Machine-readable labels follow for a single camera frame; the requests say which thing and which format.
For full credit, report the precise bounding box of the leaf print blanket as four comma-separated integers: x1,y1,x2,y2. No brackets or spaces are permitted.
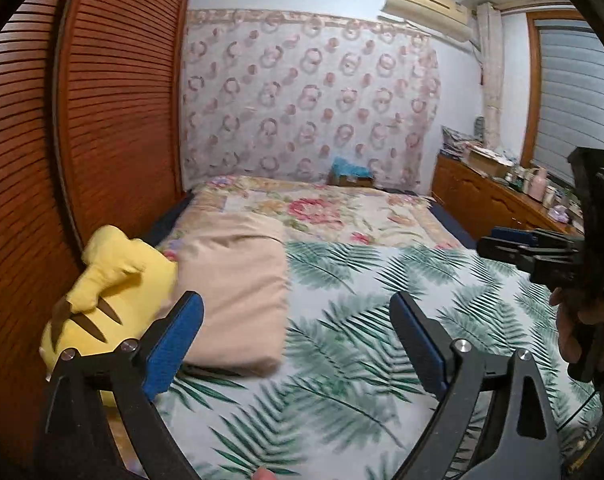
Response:
152,240,604,480

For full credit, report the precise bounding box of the ring patterned wall curtain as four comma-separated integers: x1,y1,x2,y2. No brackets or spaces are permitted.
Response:
181,7,441,193

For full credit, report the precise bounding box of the wooden louvered wardrobe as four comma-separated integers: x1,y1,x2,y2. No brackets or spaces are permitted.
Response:
0,0,197,461

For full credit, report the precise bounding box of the floral quilt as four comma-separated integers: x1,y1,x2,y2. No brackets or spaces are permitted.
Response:
154,175,463,261

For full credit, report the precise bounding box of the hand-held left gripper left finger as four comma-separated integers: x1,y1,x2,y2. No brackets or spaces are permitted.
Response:
34,290,205,480

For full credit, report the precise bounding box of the cardboard box with blue cloth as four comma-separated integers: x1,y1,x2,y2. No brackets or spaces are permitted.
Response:
329,156,375,188

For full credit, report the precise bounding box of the wall air conditioner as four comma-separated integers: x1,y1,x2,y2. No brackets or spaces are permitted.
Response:
379,0,475,43

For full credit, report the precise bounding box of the pink thermos bottle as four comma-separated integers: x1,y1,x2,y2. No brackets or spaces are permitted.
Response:
529,167,548,202

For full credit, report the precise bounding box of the person's right hand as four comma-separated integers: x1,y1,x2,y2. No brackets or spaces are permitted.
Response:
549,287,604,376

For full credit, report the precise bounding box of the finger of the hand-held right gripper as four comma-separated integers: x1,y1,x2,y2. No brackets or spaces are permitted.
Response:
476,236,534,267
491,227,539,247

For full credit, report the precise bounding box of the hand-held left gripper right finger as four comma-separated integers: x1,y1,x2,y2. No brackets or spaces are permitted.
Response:
389,290,565,480

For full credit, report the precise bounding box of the wooden sideboard cabinet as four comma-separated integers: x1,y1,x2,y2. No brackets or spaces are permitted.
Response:
432,154,583,243

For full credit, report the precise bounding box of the yellow plush toy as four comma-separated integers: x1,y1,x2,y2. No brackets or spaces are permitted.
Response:
39,225,177,406

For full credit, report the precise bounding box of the folded patterned cloth stack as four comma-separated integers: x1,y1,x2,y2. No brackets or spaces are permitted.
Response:
442,126,478,158

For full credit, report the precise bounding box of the beige tied curtain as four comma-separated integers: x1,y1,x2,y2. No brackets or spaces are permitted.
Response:
474,2,503,136

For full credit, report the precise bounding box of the peach printed t-shirt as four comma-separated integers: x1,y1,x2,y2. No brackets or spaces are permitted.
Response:
174,215,290,378

